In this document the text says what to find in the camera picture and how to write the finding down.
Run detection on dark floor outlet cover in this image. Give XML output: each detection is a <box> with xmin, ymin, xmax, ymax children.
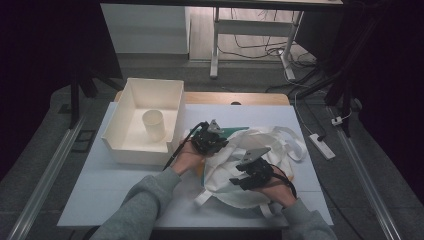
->
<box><xmin>70</xmin><ymin>129</ymin><xmax>97</xmax><ymax>154</ymax></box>

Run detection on white power strip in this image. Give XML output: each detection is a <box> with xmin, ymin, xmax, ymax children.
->
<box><xmin>308</xmin><ymin>133</ymin><xmax>337</xmax><ymax>160</ymax></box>

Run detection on black metal stand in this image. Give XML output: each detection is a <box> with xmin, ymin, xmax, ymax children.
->
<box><xmin>68</xmin><ymin>59</ymin><xmax>124</xmax><ymax>130</ymax></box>
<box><xmin>324</xmin><ymin>64</ymin><xmax>355</xmax><ymax>138</ymax></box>

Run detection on white paper cup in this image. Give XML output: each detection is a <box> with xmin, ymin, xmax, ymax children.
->
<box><xmin>142</xmin><ymin>109</ymin><xmax>167</xmax><ymax>143</ymax></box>

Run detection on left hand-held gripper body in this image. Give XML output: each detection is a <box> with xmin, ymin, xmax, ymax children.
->
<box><xmin>192</xmin><ymin>119</ymin><xmax>231</xmax><ymax>156</ymax></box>

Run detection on white tote bag coloured patches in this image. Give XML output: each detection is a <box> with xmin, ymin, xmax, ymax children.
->
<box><xmin>184</xmin><ymin>125</ymin><xmax>308</xmax><ymax>219</ymax></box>

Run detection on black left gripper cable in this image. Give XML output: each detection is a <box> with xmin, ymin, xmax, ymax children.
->
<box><xmin>162</xmin><ymin>121</ymin><xmax>208</xmax><ymax>172</ymax></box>

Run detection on white cabinet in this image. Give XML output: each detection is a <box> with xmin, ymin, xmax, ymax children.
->
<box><xmin>100</xmin><ymin>3</ymin><xmax>192</xmax><ymax>55</ymax></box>

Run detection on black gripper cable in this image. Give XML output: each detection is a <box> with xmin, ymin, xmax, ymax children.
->
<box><xmin>162</xmin><ymin>121</ymin><xmax>208</xmax><ymax>172</ymax></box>
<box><xmin>269</xmin><ymin>163</ymin><xmax>299</xmax><ymax>200</ymax></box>

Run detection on white metal desk frame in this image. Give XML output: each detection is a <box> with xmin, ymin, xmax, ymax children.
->
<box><xmin>209</xmin><ymin>6</ymin><xmax>305</xmax><ymax>81</ymax></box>

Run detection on white storage box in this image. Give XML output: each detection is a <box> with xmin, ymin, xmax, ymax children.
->
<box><xmin>100</xmin><ymin>77</ymin><xmax>185</xmax><ymax>167</ymax></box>

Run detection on person's right hand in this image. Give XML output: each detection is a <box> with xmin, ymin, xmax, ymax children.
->
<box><xmin>255</xmin><ymin>164</ymin><xmax>298</xmax><ymax>208</ymax></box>

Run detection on dark curtain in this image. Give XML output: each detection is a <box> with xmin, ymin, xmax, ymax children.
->
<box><xmin>0</xmin><ymin>0</ymin><xmax>123</xmax><ymax>181</ymax></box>
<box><xmin>296</xmin><ymin>0</ymin><xmax>424</xmax><ymax>201</ymax></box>

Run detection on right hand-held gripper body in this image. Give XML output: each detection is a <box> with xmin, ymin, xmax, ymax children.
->
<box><xmin>235</xmin><ymin>147</ymin><xmax>278</xmax><ymax>191</ymax></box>

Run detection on aluminium rail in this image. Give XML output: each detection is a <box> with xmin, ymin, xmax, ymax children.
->
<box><xmin>6</xmin><ymin>113</ymin><xmax>88</xmax><ymax>240</ymax></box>
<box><xmin>328</xmin><ymin>105</ymin><xmax>405</xmax><ymax>240</ymax></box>

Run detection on person's left hand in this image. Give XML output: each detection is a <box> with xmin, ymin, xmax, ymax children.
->
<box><xmin>171</xmin><ymin>139</ymin><xmax>206</xmax><ymax>177</ymax></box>

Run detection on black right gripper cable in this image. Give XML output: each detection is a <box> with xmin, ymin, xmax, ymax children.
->
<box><xmin>269</xmin><ymin>163</ymin><xmax>299</xmax><ymax>200</ymax></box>

